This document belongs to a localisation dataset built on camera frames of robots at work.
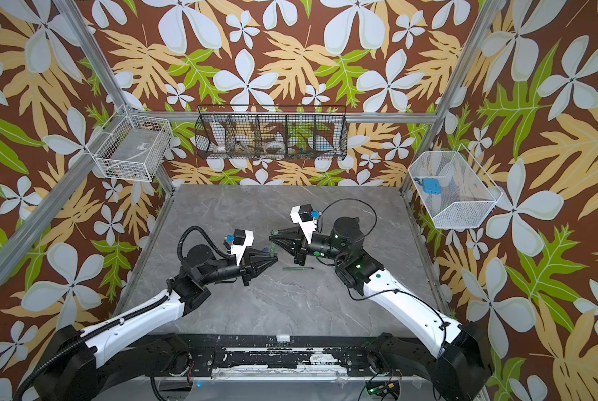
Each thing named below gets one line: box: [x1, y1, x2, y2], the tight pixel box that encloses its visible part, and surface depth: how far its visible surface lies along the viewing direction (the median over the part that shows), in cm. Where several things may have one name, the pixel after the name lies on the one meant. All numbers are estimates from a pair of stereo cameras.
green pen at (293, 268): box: [282, 266, 315, 271], surface depth 96 cm
